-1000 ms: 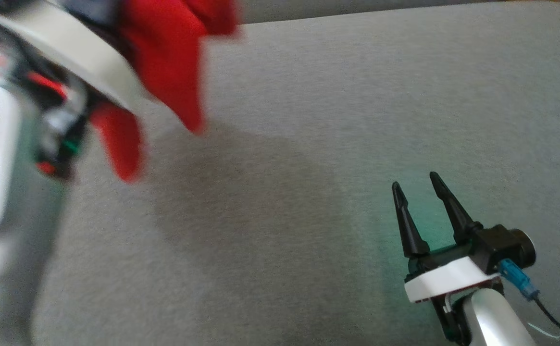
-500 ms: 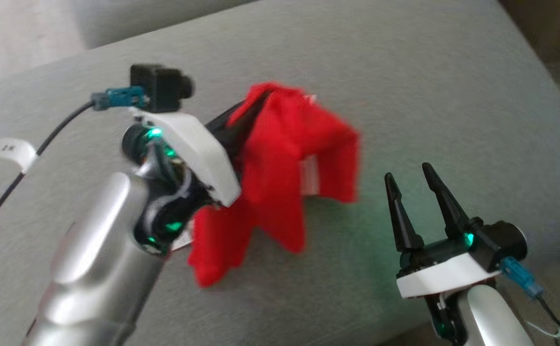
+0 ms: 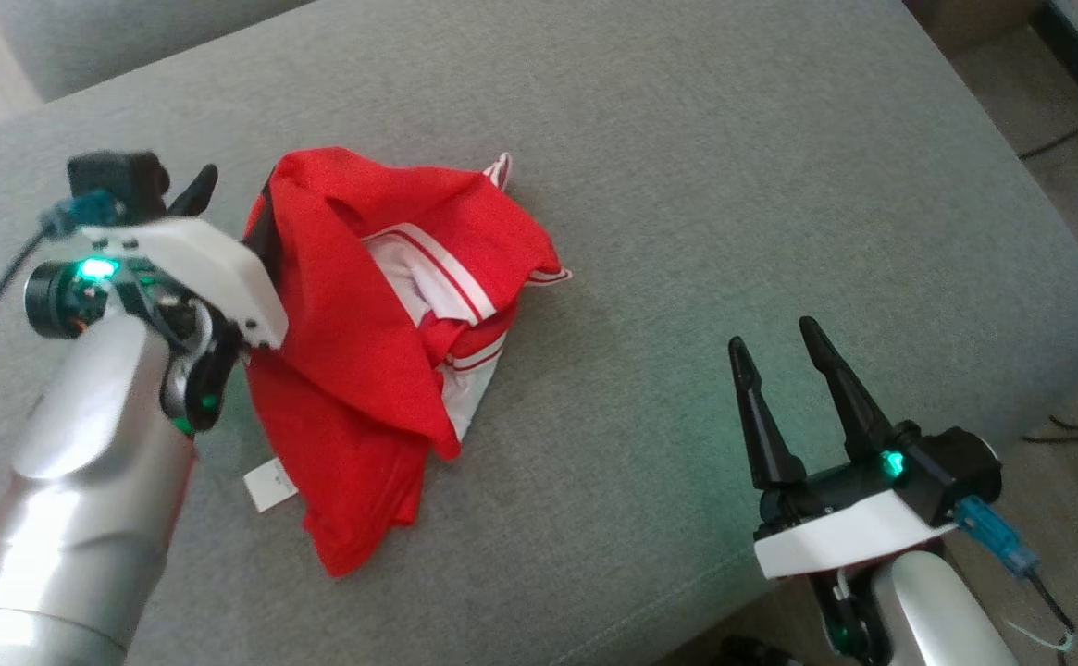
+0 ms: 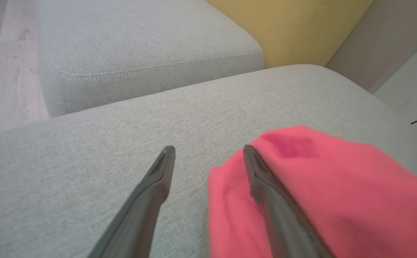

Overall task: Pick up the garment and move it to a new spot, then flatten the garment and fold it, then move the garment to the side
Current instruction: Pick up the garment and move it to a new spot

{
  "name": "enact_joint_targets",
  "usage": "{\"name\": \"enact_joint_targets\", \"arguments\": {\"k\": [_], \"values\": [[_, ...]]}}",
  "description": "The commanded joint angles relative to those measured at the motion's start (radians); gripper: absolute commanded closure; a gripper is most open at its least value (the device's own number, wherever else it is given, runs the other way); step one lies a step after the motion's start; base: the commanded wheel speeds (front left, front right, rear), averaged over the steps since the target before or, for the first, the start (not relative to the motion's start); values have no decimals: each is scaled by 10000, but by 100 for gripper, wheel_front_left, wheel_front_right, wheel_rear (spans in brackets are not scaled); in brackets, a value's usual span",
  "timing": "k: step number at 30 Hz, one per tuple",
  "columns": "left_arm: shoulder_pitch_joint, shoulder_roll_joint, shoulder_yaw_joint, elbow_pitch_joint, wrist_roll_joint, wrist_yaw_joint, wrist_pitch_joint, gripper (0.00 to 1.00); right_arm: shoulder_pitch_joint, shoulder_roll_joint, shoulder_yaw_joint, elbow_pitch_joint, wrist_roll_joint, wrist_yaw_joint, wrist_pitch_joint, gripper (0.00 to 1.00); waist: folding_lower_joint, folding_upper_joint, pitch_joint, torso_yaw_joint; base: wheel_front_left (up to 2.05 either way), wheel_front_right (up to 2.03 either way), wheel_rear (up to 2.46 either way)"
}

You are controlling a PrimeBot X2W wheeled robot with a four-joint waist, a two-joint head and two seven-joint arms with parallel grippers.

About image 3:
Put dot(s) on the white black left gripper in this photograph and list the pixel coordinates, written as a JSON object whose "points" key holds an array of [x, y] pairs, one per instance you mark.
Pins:
{"points": [[215, 268]]}

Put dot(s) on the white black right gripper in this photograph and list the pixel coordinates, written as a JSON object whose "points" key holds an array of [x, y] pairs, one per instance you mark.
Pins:
{"points": [[844, 536]]}

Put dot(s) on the red jersey with striped trim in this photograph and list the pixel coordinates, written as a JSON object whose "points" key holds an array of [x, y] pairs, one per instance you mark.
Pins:
{"points": [[353, 351]]}

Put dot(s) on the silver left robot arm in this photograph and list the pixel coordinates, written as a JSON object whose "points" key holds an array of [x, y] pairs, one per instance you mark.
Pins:
{"points": [[67, 499]]}

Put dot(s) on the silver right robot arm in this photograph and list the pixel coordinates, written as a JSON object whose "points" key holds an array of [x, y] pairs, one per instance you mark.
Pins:
{"points": [[936, 620]]}

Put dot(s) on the large grey sofa seat cushion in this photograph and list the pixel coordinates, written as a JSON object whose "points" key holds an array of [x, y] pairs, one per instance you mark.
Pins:
{"points": [[687, 185]]}

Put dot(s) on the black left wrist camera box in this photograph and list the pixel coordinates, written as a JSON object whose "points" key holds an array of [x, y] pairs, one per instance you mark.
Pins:
{"points": [[117, 180]]}

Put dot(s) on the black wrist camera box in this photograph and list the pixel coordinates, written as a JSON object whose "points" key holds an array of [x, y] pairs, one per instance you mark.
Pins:
{"points": [[117, 180], [955, 476]]}

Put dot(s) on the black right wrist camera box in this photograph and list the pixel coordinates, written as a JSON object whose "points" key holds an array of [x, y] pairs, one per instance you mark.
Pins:
{"points": [[955, 476]]}

